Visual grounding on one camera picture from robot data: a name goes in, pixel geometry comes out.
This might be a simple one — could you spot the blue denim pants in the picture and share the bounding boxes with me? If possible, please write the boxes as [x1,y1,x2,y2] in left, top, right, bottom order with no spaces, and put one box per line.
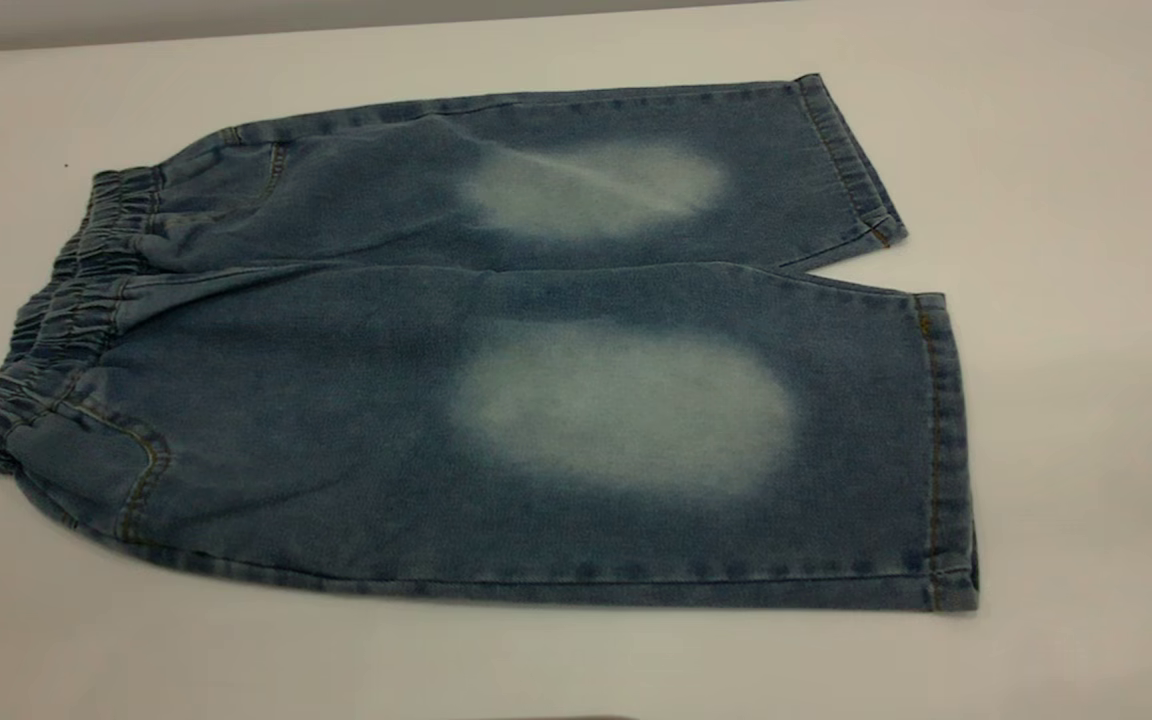
[0,72,980,613]

